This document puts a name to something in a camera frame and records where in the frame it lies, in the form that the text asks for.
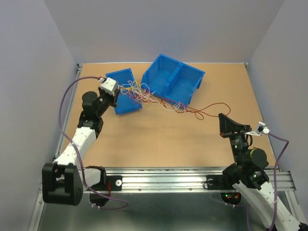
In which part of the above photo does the blue double-compartment bin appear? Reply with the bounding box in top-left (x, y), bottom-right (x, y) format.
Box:
top-left (141, 54), bottom-right (205, 107)

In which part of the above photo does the long red wire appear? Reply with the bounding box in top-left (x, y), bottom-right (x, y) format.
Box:
top-left (185, 103), bottom-right (232, 121)

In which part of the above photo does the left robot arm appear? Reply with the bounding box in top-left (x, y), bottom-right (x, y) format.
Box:
top-left (42, 87), bottom-right (119, 205)

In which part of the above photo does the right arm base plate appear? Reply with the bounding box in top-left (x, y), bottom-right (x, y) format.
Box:
top-left (203, 175), bottom-right (233, 190)

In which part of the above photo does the small blue bin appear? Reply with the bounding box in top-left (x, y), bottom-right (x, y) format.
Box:
top-left (105, 68), bottom-right (142, 116)

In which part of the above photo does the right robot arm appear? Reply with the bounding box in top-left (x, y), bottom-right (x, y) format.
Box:
top-left (218, 113), bottom-right (308, 231)

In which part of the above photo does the wire bundle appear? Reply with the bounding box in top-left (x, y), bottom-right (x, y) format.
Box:
top-left (119, 80), bottom-right (191, 114)

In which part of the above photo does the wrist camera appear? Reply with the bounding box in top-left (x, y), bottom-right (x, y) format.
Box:
top-left (99, 77), bottom-right (118, 96)
top-left (245, 121), bottom-right (270, 136)

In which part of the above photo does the aluminium rail frame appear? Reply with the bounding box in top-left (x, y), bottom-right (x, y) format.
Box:
top-left (27, 63), bottom-right (299, 231)

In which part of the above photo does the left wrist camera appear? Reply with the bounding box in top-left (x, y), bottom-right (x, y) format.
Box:
top-left (99, 77), bottom-right (118, 96)

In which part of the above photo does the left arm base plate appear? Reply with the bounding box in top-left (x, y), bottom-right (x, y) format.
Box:
top-left (87, 175), bottom-right (123, 192)

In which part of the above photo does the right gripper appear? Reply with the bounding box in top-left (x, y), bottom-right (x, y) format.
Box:
top-left (219, 112), bottom-right (252, 164)

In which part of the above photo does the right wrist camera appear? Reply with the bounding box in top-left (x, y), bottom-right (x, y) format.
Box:
top-left (245, 121), bottom-right (270, 136)

